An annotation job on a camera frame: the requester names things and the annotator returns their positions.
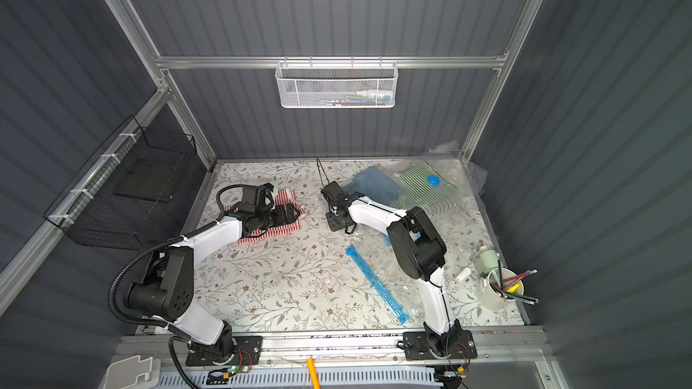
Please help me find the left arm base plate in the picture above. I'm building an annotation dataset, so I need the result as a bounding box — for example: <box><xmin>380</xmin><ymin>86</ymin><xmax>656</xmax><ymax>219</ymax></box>
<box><xmin>185</xmin><ymin>336</ymin><xmax>264</xmax><ymax>367</ymax></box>

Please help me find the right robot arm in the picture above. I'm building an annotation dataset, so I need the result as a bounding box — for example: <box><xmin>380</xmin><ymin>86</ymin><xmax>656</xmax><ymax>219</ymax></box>
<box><xmin>321</xmin><ymin>181</ymin><xmax>461</xmax><ymax>356</ymax></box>

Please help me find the vacuum bag with green striped garment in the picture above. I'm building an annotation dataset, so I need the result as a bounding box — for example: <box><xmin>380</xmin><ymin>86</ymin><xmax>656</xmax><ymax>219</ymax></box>
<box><xmin>385</xmin><ymin>142</ymin><xmax>488</xmax><ymax>217</ymax></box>

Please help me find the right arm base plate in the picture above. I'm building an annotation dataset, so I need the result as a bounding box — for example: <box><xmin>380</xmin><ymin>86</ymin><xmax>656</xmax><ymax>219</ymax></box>
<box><xmin>396</xmin><ymin>330</ymin><xmax>478</xmax><ymax>361</ymax></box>

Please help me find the white plastic holder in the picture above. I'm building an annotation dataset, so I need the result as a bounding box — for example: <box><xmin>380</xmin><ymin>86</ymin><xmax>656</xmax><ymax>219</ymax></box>
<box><xmin>99</xmin><ymin>355</ymin><xmax>161</xmax><ymax>389</ymax></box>

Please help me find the white wire wall basket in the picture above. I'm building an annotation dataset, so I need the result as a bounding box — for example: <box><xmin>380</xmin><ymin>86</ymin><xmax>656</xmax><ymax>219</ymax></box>
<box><xmin>275</xmin><ymin>63</ymin><xmax>399</xmax><ymax>109</ymax></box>

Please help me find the black wire wall basket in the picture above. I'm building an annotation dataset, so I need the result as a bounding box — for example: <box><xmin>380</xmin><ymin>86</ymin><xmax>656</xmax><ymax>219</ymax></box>
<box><xmin>44</xmin><ymin>122</ymin><xmax>205</xmax><ymax>250</ymax></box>

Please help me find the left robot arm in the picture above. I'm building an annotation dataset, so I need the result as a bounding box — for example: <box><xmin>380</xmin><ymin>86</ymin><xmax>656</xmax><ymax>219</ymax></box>
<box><xmin>109</xmin><ymin>183</ymin><xmax>303</xmax><ymax>355</ymax></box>

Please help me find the red white striped tank top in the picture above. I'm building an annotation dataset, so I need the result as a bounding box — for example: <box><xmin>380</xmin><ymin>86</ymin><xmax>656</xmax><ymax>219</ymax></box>
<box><xmin>223</xmin><ymin>184</ymin><xmax>306</xmax><ymax>243</ymax></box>

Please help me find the clear blue-zip vacuum bag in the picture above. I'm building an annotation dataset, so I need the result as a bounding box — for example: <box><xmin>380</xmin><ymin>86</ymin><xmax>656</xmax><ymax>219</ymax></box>
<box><xmin>345</xmin><ymin>226</ymin><xmax>423</xmax><ymax>326</ymax></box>

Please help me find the vacuum bag with blue garment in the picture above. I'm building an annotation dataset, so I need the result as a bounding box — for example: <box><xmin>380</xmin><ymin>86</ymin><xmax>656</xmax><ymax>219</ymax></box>
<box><xmin>342</xmin><ymin>167</ymin><xmax>404</xmax><ymax>208</ymax></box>

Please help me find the orange pencil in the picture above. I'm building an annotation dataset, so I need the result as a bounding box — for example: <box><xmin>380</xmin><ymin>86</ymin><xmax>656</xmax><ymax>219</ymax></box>
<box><xmin>306</xmin><ymin>358</ymin><xmax>321</xmax><ymax>389</ymax></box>

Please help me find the black corrugated cable conduit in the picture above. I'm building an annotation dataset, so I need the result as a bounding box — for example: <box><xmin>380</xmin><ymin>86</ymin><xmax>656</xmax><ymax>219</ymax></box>
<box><xmin>106</xmin><ymin>236</ymin><xmax>201</xmax><ymax>389</ymax></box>

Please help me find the small white cap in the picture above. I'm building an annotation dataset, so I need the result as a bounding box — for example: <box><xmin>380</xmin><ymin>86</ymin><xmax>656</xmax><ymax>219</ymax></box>
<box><xmin>455</xmin><ymin>267</ymin><xmax>472</xmax><ymax>283</ymax></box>

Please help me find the white pen cup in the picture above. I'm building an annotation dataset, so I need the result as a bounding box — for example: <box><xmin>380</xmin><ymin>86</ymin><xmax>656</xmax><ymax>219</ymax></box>
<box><xmin>476</xmin><ymin>268</ymin><xmax>524</xmax><ymax>312</ymax></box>

